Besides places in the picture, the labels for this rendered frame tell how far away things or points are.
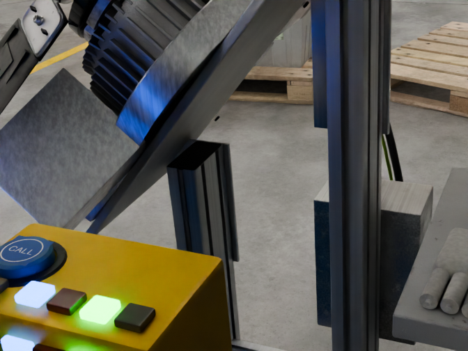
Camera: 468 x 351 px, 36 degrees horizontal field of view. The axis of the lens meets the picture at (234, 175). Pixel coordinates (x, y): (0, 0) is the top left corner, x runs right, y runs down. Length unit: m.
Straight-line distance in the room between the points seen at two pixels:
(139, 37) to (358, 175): 0.30
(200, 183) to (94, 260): 0.51
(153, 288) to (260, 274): 1.92
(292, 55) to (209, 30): 3.00
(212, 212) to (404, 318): 0.37
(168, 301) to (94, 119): 0.44
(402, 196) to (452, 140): 2.27
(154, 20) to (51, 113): 0.16
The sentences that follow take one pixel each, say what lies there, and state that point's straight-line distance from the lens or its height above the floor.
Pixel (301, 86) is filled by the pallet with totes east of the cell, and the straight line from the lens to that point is 3.67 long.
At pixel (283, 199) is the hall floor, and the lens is 2.79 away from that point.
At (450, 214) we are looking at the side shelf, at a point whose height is 0.86.
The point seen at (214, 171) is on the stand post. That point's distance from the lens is 1.02.
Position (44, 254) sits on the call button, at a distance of 0.49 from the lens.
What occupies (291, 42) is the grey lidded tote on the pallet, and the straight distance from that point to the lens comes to 3.75.
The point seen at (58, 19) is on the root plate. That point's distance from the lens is 0.95.
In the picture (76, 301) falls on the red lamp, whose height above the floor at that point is 1.08.
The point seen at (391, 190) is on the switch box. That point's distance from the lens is 1.04.
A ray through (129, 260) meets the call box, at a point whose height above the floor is 1.07.
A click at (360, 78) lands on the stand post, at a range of 0.83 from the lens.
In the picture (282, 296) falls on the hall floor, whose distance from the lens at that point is 2.26.
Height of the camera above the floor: 1.33
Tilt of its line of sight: 26 degrees down
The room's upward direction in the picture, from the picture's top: 5 degrees counter-clockwise
